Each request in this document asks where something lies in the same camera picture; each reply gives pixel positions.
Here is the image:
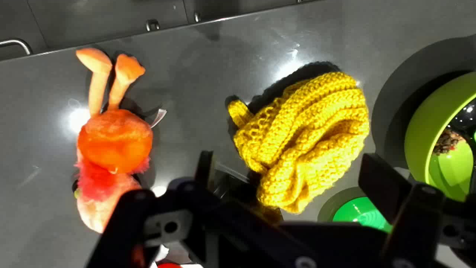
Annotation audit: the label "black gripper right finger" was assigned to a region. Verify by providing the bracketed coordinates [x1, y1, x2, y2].
[359, 152, 449, 268]

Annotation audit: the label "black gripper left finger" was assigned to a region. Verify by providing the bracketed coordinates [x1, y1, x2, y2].
[86, 149, 220, 268]

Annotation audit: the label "yellow knitted cloth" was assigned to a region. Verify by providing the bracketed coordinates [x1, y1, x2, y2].
[225, 61, 372, 214]

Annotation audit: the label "small green cup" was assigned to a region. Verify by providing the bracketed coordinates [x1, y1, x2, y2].
[330, 195, 393, 234]

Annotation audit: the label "orange pink plush toy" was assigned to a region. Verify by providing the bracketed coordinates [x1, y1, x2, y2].
[73, 46, 168, 235]

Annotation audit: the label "lime green bowl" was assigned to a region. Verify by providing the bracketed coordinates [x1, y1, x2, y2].
[403, 70, 476, 202]

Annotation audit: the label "black spoon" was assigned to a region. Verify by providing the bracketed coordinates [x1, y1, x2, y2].
[448, 102, 476, 138]

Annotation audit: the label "metal drawer handle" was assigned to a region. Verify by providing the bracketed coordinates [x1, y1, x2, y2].
[0, 37, 33, 56]

